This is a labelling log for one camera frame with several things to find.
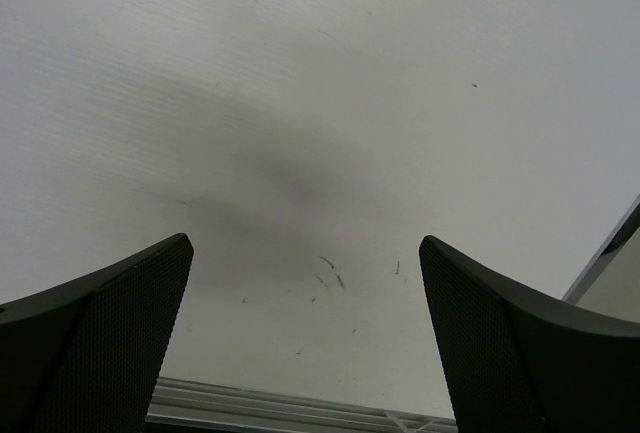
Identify aluminium rail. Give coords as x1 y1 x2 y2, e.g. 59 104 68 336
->
562 197 639 305
144 378 458 432

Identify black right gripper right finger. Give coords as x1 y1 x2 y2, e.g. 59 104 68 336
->
419 236 639 432

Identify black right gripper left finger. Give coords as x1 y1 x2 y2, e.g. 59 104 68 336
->
1 233 194 432

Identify aluminium right side rail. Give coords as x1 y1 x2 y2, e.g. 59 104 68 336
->
562 197 639 305

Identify aluminium front rail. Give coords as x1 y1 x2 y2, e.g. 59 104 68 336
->
144 378 458 432

